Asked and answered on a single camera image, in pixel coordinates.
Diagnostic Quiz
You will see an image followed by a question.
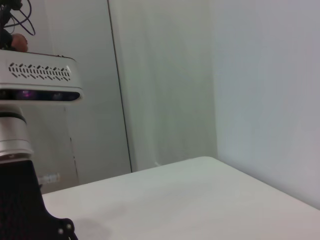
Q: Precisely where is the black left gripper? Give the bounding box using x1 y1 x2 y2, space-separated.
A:
0 158 78 240

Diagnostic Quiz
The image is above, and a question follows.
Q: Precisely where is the reddish brown round knob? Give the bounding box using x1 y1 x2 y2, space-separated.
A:
11 33 29 53

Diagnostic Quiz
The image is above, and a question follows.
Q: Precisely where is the small clear wall fixture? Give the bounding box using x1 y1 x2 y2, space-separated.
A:
38 172 61 185

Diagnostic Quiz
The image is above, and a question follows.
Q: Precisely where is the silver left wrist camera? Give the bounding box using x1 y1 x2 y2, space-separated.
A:
0 48 84 105

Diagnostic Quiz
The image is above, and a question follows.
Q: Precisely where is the purple black cable bundle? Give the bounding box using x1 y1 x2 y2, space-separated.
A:
0 0 36 51

